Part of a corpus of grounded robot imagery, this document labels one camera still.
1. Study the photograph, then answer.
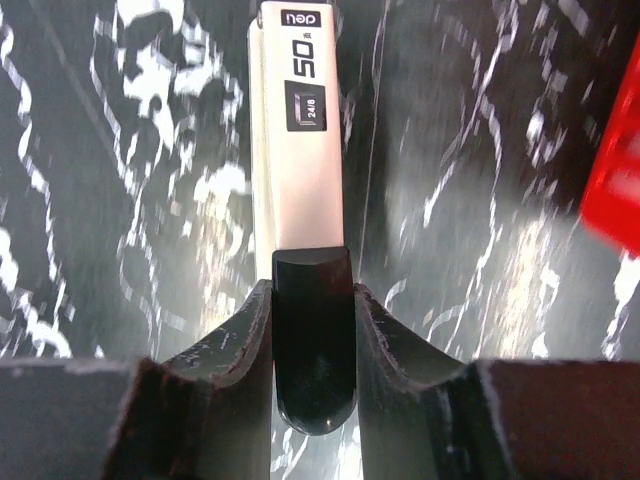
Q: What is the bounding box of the red plastic shopping basket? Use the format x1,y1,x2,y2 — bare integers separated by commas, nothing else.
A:
580,46,640,256

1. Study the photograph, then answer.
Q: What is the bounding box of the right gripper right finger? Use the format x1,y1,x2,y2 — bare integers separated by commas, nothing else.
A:
355,285,639,479

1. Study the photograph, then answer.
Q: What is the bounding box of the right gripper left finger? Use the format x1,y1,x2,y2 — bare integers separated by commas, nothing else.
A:
1,280,272,479

